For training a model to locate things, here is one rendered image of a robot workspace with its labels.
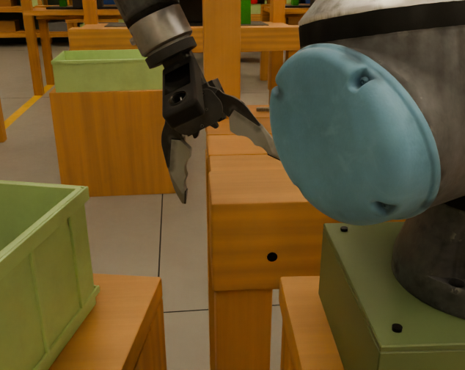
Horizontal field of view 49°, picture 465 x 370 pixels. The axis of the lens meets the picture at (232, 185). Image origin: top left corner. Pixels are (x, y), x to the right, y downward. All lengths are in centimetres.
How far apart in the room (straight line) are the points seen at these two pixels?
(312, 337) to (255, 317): 29
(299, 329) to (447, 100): 34
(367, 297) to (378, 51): 24
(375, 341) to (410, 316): 4
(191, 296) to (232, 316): 130
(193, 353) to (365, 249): 138
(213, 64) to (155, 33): 63
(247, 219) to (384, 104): 49
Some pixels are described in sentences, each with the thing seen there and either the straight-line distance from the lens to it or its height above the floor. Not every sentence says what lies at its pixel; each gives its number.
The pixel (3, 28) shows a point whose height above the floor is 31.
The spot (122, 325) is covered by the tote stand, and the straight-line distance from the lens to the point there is 70.
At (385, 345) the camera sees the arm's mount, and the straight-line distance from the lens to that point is 42.
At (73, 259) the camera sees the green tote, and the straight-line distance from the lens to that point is 66.
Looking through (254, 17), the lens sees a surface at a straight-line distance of 784.
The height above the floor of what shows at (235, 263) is 80.
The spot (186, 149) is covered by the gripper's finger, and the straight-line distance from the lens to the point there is 70.
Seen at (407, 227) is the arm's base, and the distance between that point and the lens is 50.
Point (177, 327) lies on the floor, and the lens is 199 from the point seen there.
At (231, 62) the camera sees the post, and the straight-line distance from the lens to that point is 130.
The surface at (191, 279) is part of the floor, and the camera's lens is 225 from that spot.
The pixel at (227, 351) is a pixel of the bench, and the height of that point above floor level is 63.
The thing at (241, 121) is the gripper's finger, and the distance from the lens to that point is 68.
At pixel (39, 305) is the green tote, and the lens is 60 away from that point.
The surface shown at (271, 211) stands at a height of 88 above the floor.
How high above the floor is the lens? 120
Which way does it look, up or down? 22 degrees down
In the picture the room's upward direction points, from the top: straight up
